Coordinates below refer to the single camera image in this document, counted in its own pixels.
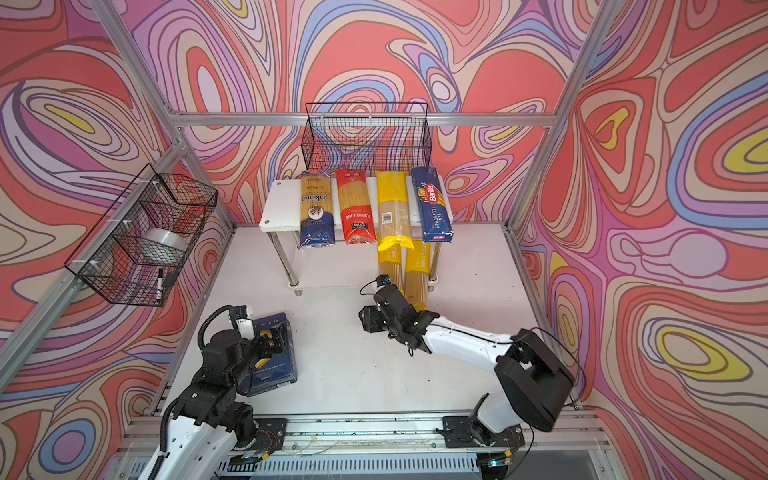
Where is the yellow Pastatime bag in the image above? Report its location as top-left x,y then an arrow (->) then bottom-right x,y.
404,240 -> 431,311
378,245 -> 404,290

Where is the blue Barilla pasta box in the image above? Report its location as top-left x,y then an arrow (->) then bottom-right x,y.
238,312 -> 298,397

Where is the yellow clear spaghetti bag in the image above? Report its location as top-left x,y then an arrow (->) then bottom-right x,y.
376,171 -> 414,252

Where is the blue Barilla spaghetti bag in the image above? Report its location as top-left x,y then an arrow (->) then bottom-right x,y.
411,167 -> 453,243

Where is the red spaghetti bag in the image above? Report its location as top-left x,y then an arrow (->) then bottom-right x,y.
335,170 -> 377,245

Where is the clear blue Ankara spaghetti bag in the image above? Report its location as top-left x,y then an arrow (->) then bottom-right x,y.
299,174 -> 335,249

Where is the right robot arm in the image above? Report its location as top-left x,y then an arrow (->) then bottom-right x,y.
358,282 -> 575,445

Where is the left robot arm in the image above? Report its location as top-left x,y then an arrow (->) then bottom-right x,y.
140,328 -> 285,479

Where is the white two-tier shelf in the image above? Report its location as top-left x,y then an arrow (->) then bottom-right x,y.
257,175 -> 454,298

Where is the black marker pen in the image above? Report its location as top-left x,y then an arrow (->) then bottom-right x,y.
155,268 -> 164,304

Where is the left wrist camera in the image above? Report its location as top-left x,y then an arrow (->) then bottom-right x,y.
229,305 -> 255,340

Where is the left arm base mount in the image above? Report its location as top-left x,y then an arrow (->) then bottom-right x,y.
231,417 -> 288,465

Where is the black wire basket left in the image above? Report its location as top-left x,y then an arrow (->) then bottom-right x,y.
64,165 -> 218,307

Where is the black wire basket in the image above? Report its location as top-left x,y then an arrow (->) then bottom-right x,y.
301,101 -> 432,176
64,165 -> 218,307

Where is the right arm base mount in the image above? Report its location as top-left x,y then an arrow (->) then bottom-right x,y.
436,415 -> 526,451

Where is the black wire basket back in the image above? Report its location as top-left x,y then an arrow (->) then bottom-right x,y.
301,101 -> 432,176

